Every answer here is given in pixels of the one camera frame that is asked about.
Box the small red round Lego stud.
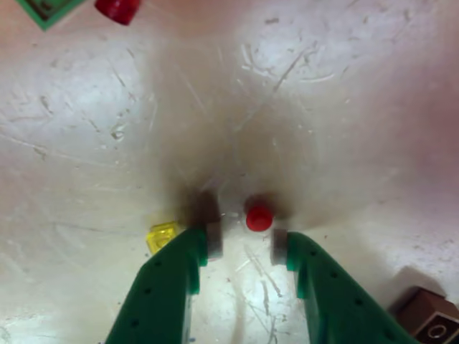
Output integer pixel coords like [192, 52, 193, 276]
[245, 195, 275, 232]

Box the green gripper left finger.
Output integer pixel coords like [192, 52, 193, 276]
[103, 221, 224, 344]

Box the brown Lego brick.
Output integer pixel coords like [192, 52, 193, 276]
[389, 285, 459, 344]

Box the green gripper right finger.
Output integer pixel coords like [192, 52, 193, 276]
[271, 229, 420, 344]

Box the green Lego plate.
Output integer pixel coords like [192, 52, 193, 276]
[16, 0, 87, 32]

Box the transparent yellow Lego piece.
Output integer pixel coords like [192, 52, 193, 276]
[146, 221, 180, 256]

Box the transparent red Lego piece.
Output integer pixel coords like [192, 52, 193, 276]
[94, 0, 141, 27]

